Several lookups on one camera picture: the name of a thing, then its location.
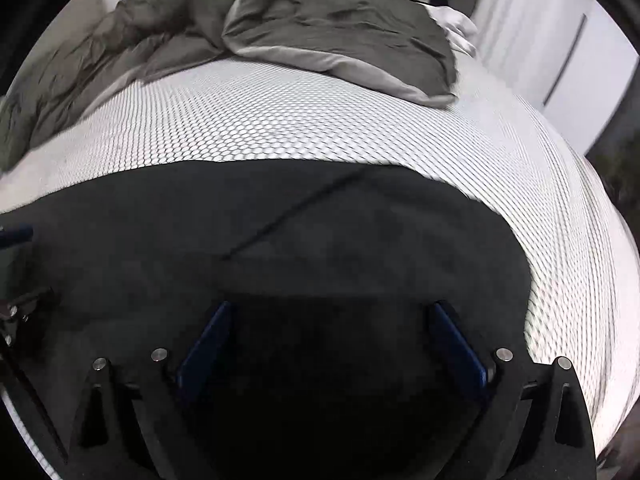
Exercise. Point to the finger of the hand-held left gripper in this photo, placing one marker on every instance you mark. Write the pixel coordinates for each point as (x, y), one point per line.
(22, 307)
(15, 236)

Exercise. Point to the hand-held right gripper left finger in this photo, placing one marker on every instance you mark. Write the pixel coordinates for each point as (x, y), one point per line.
(205, 347)

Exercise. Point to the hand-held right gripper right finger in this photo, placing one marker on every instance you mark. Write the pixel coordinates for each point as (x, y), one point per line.
(457, 347)

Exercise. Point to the black pants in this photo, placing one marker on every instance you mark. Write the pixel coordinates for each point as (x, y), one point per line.
(325, 240)

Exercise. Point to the white wardrobe door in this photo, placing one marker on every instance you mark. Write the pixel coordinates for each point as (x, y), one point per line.
(595, 70)

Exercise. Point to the white cloth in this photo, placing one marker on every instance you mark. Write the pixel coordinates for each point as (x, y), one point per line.
(456, 25)

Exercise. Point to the white curtain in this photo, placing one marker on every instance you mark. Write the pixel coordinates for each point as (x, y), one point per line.
(515, 15)

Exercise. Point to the grey duvet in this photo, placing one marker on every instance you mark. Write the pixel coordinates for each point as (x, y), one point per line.
(325, 25)

